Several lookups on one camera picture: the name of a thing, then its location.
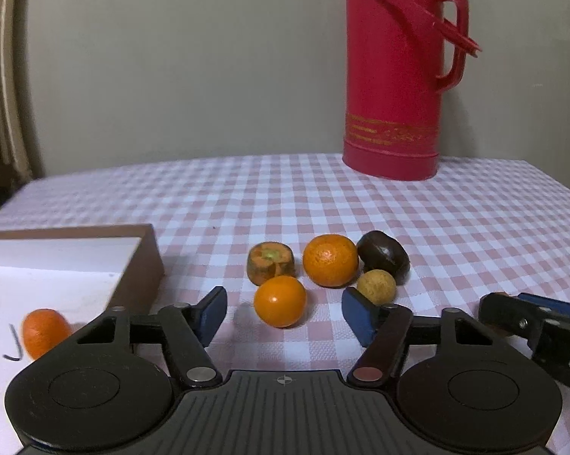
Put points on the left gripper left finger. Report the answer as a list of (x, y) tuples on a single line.
[(187, 332)]

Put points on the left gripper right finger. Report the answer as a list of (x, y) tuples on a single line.
[(381, 331)]

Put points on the medium back tangerine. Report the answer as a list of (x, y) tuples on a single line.
[(331, 260)]

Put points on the small kumquat orange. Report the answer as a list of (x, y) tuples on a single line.
[(280, 302)]

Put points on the large tangerine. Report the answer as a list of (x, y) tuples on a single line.
[(42, 330)]

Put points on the brown white cardboard box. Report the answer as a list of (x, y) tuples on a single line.
[(79, 272)]

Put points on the pink checkered tablecloth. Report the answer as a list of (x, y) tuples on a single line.
[(477, 227)]

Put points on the red thermos flask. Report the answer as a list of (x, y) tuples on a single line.
[(401, 57)]

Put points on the beige striped curtain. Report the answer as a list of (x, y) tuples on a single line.
[(12, 143)]

